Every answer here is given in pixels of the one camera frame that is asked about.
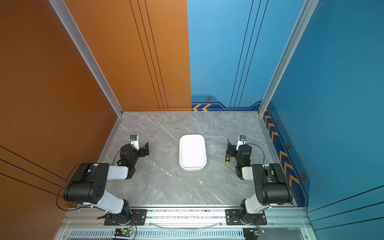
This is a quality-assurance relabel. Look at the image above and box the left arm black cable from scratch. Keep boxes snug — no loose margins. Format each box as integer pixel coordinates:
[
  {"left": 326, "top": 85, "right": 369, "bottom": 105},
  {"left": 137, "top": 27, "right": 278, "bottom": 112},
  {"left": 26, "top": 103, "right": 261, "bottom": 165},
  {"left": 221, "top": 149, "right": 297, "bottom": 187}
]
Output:
[{"left": 55, "top": 161, "right": 91, "bottom": 211}]

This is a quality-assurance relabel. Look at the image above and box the aluminium corner post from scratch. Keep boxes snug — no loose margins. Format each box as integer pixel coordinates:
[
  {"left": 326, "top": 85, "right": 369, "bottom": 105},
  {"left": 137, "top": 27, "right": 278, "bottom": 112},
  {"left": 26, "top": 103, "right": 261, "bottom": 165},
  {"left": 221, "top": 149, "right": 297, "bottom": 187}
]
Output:
[
  {"left": 258, "top": 0, "right": 319, "bottom": 117},
  {"left": 49, "top": 0, "right": 123, "bottom": 117}
]

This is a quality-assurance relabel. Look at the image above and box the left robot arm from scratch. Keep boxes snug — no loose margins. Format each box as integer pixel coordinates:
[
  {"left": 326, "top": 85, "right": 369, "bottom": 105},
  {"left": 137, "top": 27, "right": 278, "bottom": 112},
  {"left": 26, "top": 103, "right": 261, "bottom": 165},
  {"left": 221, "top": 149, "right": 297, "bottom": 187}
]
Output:
[{"left": 63, "top": 141, "right": 150, "bottom": 226}]

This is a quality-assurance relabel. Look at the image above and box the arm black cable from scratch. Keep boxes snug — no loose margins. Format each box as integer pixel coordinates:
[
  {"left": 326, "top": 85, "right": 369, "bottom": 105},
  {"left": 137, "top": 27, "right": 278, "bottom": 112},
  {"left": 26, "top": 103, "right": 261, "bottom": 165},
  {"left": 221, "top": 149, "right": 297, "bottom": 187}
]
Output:
[
  {"left": 55, "top": 161, "right": 91, "bottom": 211},
  {"left": 248, "top": 143, "right": 266, "bottom": 164}
]

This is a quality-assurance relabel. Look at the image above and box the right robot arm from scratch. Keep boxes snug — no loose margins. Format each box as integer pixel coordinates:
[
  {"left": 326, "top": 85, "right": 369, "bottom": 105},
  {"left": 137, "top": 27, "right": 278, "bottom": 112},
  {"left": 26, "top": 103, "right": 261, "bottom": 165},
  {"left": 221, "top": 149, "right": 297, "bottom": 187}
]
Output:
[{"left": 225, "top": 135, "right": 294, "bottom": 225}]

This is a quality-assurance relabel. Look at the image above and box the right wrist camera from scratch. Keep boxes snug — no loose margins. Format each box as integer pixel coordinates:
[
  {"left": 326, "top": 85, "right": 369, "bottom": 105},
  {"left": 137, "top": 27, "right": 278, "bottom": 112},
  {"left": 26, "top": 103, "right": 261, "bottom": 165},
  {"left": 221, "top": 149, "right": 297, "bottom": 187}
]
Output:
[{"left": 236, "top": 135, "right": 247, "bottom": 151}]

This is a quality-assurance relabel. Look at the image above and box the right circuit board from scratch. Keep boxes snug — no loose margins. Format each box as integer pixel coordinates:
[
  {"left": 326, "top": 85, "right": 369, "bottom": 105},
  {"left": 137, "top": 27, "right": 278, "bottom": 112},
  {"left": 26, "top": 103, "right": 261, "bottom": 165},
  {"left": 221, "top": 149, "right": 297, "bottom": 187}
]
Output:
[{"left": 243, "top": 228, "right": 265, "bottom": 240}]

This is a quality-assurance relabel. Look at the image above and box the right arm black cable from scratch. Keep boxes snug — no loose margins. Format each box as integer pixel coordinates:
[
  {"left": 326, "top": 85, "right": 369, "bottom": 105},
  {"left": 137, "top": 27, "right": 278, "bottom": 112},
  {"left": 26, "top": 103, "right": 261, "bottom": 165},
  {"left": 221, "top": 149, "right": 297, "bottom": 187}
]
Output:
[{"left": 248, "top": 143, "right": 266, "bottom": 164}]

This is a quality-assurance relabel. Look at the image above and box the white plastic bin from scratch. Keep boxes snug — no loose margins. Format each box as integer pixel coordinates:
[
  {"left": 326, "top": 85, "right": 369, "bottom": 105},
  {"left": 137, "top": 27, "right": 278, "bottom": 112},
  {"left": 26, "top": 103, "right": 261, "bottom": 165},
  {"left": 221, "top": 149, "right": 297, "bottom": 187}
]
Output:
[{"left": 179, "top": 134, "right": 207, "bottom": 172}]

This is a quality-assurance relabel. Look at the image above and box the left green circuit board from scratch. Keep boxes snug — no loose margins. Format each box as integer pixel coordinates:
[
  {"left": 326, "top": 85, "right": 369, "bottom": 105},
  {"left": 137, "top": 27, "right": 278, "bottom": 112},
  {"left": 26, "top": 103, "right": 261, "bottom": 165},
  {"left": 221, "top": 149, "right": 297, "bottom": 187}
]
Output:
[{"left": 113, "top": 228, "right": 135, "bottom": 240}]

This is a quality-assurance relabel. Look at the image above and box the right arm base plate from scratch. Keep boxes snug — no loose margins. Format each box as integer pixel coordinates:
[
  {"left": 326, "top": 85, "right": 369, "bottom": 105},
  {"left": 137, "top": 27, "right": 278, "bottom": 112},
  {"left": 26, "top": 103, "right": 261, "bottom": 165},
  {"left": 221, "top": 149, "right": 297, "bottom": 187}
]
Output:
[{"left": 225, "top": 209, "right": 268, "bottom": 226}]

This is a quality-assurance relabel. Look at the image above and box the aluminium front rail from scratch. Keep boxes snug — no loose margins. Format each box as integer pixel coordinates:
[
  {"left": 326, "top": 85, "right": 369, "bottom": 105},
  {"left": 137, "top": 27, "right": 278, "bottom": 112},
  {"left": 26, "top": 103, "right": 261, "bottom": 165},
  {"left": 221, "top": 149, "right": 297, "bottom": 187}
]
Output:
[{"left": 55, "top": 205, "right": 317, "bottom": 240}]

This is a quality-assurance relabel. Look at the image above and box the black yellow screwdriver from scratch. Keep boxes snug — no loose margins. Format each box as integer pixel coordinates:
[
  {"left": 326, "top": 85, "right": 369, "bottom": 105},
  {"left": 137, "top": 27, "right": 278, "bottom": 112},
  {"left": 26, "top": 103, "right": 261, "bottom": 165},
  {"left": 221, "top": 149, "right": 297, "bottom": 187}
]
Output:
[{"left": 226, "top": 151, "right": 231, "bottom": 164}]

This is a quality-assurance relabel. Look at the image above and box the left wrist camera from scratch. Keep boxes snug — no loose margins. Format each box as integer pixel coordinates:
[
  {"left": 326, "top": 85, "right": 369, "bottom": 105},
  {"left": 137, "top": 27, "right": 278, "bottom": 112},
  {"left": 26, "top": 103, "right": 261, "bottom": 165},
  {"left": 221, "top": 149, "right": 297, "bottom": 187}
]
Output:
[{"left": 130, "top": 135, "right": 140, "bottom": 151}]

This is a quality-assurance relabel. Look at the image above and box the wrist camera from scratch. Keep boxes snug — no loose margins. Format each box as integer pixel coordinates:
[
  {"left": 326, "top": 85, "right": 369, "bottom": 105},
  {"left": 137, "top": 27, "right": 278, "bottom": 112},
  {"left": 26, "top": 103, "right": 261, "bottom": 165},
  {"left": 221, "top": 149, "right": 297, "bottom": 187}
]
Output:
[
  {"left": 236, "top": 135, "right": 247, "bottom": 151},
  {"left": 130, "top": 135, "right": 140, "bottom": 151}
]

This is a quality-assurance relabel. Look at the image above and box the left aluminium corner post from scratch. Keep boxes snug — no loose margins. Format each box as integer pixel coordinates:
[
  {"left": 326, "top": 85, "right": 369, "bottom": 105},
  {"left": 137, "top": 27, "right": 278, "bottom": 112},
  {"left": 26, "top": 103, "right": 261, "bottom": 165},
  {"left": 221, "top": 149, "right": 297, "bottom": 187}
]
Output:
[{"left": 49, "top": 0, "right": 123, "bottom": 117}]

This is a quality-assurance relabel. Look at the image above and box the right aluminium corner post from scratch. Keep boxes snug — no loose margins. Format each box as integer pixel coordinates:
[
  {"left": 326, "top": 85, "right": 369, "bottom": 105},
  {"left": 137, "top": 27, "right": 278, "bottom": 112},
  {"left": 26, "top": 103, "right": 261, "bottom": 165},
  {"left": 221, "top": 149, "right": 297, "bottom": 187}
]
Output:
[{"left": 258, "top": 0, "right": 319, "bottom": 117}]

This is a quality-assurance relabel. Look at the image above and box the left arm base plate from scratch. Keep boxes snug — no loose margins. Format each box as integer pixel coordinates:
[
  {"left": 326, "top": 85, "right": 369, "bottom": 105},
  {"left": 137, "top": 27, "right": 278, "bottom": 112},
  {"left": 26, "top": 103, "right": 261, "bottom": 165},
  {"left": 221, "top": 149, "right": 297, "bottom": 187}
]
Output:
[{"left": 104, "top": 209, "right": 148, "bottom": 227}]

